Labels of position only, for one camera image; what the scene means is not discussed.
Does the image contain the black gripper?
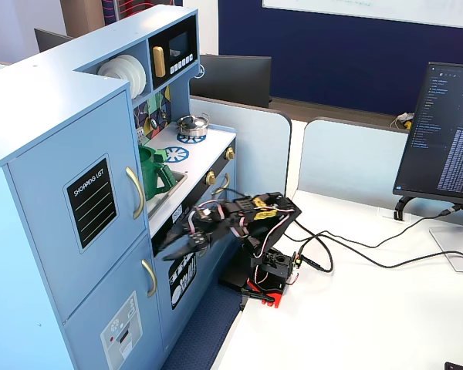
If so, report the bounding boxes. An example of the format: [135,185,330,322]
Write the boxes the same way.
[154,203,233,264]

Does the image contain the blue shopping list cabinet door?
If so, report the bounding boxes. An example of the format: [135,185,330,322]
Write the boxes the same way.
[6,89,150,321]

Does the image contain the blue ice dispenser print door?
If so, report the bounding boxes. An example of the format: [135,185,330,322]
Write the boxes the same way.
[63,230,167,370]

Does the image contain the blue toy kitchen cabinet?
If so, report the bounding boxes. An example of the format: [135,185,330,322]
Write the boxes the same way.
[0,4,240,370]

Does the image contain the black toy microwave door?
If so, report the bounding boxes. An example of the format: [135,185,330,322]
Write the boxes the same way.
[148,15,198,90]

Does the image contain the green toy pitcher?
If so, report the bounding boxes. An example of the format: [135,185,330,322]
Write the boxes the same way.
[138,144,177,202]

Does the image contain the silver toy pot with lid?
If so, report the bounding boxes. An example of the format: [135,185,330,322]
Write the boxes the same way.
[176,113,211,138]

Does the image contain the light blue desk divider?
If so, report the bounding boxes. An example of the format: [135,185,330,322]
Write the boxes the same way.
[188,95,293,204]
[297,116,410,201]

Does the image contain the white plate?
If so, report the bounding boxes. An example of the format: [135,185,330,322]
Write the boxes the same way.
[120,53,147,93]
[97,58,134,97]
[115,55,142,96]

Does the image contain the wide black switched-off monitor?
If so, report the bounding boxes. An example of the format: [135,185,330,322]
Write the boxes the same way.
[191,53,273,109]

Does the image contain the small dark monitor back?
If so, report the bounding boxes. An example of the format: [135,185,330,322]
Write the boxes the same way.
[33,27,75,53]

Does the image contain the yellow and white clutter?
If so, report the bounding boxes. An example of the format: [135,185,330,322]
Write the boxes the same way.
[389,111,415,130]

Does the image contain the silver monitor stand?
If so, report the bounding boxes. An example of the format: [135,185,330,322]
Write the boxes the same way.
[429,202,463,274]

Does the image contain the computer monitor showing code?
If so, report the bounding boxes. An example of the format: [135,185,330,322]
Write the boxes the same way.
[392,61,463,204]

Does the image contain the whiteboard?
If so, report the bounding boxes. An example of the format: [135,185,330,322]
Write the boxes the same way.
[261,0,463,30]

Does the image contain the short gold door handle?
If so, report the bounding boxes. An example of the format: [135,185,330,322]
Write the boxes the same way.
[140,258,158,299]

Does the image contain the long gold door handle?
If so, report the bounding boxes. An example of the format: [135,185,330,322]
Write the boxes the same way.
[125,166,145,220]

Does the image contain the gold oven door handle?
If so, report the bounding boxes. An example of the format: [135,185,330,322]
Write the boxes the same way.
[211,173,231,197]

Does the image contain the red robot base mount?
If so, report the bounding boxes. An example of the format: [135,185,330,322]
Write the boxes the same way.
[242,277,290,309]

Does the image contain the looped black cable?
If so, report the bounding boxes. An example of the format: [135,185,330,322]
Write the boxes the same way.
[296,234,335,274]

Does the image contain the gold microwave handle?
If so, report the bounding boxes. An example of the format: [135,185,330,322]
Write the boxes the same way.
[152,45,166,79]

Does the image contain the thin grey cable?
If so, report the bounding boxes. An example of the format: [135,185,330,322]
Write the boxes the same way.
[312,210,456,248]

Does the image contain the thick black cable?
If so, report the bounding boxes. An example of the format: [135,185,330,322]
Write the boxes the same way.
[292,221,463,270]

